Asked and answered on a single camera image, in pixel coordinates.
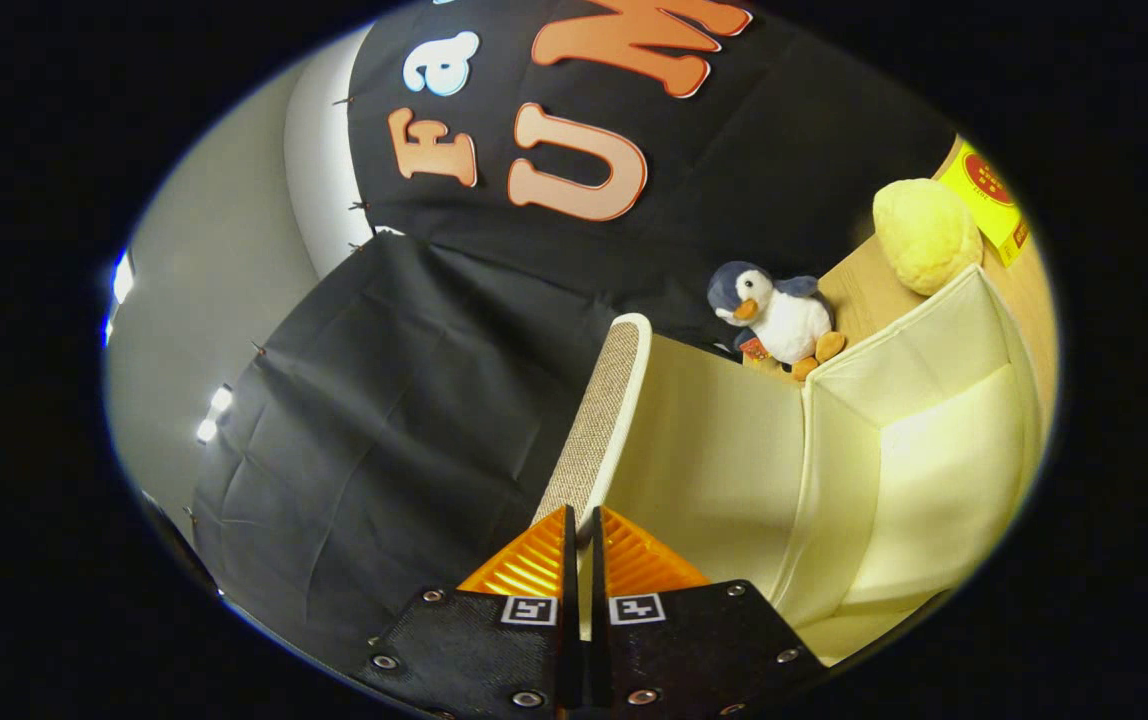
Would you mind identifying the black backdrop cloth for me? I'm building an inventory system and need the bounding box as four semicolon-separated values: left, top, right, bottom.
192;0;965;676

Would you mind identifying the penguin plush toy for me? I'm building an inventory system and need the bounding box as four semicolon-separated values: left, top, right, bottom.
706;261;847;382

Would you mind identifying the beige fabric storage box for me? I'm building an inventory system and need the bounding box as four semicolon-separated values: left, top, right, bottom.
534;262;1047;666

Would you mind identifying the round yellow plush bun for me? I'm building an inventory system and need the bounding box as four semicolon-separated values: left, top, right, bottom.
872;178;985;297

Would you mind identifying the yellow book with red circle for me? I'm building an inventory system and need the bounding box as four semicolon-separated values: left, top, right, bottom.
937;140;1033;269

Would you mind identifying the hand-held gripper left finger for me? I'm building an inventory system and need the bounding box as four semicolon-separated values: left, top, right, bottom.
352;505;583;720

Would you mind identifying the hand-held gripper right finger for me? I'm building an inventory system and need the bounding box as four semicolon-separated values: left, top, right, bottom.
589;505;830;720

